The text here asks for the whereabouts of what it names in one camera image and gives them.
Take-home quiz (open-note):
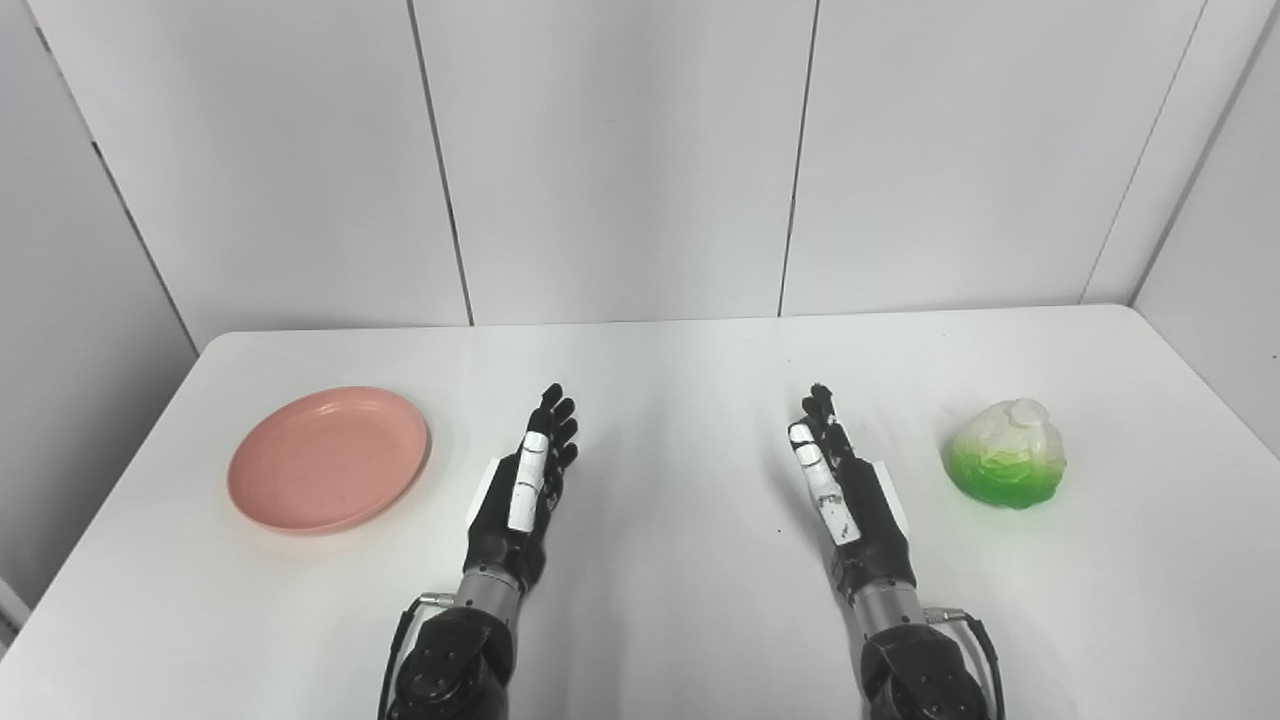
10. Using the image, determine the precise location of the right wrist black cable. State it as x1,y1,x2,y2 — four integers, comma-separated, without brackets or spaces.
925,607,1007,720

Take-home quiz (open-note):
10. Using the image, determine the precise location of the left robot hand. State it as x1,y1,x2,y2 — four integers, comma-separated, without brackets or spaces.
464,383,580,598

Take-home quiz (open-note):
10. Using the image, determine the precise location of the green white cabbage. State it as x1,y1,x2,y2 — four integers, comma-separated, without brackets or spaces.
945,399,1067,509

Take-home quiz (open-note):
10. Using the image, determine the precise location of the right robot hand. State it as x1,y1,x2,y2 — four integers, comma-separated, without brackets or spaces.
787,383,917,607

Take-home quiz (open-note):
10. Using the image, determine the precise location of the pink plate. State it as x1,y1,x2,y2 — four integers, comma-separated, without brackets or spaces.
227,387,431,534

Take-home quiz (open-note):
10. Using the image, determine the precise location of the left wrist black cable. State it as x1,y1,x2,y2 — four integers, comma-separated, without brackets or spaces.
378,592,457,720

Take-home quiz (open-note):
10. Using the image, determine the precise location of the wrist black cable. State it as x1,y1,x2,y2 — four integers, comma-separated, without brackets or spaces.
378,592,457,720
925,607,1007,720

